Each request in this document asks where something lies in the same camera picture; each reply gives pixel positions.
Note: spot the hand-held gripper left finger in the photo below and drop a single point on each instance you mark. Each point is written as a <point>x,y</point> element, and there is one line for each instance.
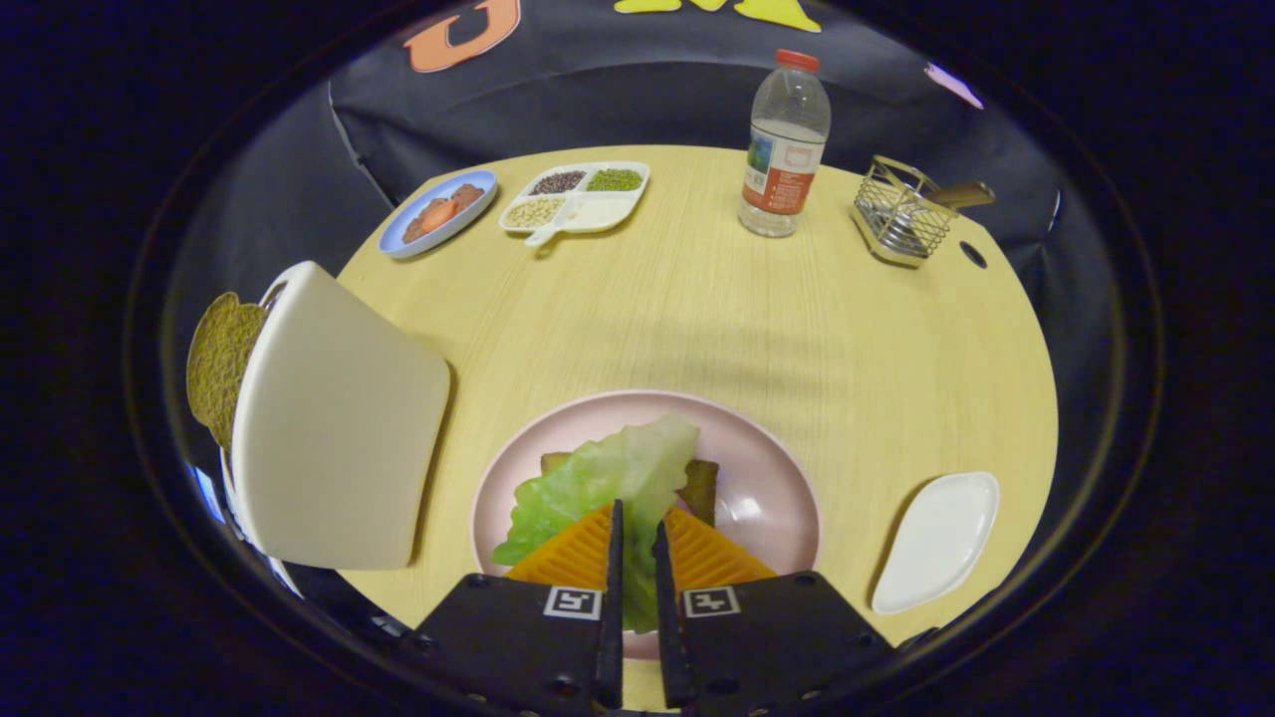
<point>614,597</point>

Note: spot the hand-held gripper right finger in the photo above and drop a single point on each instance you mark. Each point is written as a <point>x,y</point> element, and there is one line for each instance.
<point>665,617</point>

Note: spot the green lettuce leaf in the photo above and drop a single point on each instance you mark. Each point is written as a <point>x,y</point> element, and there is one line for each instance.
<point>618,468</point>

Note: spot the olive brown toast slice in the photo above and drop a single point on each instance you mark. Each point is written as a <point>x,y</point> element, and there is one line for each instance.
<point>224,363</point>

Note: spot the dark brown bread slice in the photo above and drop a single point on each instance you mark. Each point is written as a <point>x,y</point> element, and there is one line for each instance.
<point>700,488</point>

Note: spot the pink plate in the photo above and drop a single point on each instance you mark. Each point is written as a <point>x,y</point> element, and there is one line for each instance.
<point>757,468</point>

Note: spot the small white dish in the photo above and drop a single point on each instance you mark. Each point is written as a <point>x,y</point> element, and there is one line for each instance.
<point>936,543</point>

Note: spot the white toaster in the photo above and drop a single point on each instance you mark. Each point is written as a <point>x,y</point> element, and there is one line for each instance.
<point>339,418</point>

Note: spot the white divided tray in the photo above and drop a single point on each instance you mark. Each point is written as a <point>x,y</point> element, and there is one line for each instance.
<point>600,214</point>

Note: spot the pile of pale soybeans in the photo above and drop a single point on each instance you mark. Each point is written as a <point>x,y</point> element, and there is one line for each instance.
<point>535,211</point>

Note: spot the pile of green beans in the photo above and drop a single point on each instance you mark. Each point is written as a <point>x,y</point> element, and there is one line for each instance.
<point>615,179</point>

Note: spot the brown meat patty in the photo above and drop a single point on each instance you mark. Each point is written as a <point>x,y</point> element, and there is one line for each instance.
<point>468,195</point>
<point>414,229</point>

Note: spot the pile of dark beans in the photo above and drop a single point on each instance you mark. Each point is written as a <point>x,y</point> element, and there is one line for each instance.
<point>557,182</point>

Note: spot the blue plate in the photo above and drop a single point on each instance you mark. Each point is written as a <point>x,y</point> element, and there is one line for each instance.
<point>395,239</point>

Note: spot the red tomato slice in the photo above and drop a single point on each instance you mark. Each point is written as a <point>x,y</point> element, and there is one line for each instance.
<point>438,215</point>

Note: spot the clear bottle with red cap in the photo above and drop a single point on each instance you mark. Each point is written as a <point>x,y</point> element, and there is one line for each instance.
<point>787,139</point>

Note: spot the black backdrop cloth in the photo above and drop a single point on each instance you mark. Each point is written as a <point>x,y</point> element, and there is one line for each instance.
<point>637,90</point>

